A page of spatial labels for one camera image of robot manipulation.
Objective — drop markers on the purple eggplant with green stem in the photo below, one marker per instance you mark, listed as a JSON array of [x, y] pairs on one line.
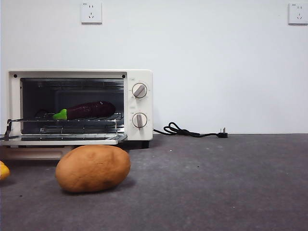
[[91, 109]]

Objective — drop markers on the beige round oven knob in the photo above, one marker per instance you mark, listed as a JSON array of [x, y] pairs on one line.
[[139, 90], [139, 120]]

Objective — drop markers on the white wall socket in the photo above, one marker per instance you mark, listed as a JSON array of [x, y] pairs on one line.
[[91, 13], [298, 14]]

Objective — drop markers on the brown potato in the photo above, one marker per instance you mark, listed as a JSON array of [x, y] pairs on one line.
[[93, 168]]

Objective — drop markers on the white toaster oven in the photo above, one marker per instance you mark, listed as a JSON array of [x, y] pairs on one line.
[[143, 106]]

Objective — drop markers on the yellow fruit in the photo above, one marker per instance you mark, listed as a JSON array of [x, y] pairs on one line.
[[3, 171]]

